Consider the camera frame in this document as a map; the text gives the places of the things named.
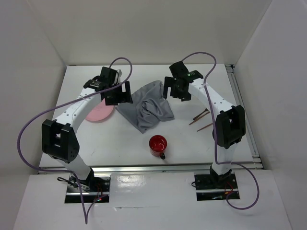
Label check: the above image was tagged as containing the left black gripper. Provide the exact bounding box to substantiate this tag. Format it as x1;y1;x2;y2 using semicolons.
105;80;132;106

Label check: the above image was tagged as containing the pink plastic plate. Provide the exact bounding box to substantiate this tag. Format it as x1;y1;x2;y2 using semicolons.
85;99;115;122

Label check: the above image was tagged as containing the grey cloth placemat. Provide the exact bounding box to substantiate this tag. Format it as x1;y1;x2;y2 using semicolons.
116;80;175;134

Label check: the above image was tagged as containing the red mug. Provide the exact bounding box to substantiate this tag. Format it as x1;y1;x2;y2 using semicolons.
149;135;167;160

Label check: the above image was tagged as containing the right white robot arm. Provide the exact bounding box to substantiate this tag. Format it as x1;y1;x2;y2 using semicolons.
163;61;246;188

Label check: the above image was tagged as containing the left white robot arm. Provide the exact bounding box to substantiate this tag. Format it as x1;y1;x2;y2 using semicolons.
42;67;132;191

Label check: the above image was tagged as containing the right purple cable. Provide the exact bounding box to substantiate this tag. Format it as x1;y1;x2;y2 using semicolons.
180;50;261;210

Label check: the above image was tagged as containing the purple cable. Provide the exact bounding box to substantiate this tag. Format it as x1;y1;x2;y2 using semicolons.
180;50;261;210
17;57;133;225

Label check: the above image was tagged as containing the aluminium frame rail right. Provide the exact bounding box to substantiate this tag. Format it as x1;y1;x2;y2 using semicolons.
225;63;261;163

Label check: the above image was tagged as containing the aluminium frame rail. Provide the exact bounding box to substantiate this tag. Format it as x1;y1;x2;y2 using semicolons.
37;162;263;175
225;63;261;163

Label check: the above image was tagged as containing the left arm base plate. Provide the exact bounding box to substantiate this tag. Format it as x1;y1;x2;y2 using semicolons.
57;175;111;204

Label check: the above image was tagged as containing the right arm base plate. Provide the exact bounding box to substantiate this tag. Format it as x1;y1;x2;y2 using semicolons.
191;173;240;201

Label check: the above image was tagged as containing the aluminium frame rail front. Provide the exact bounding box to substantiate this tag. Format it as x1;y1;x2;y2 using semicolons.
37;162;263;175

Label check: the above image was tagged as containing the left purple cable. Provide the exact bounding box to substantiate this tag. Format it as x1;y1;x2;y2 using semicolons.
17;57;133;225

